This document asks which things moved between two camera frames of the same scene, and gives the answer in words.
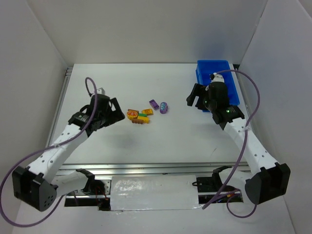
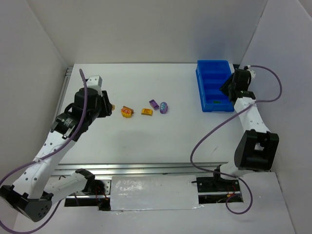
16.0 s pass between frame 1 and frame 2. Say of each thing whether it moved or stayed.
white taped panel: stayed
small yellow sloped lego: stayed
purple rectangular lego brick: stayed
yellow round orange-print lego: moved
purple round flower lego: stayed
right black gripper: moved
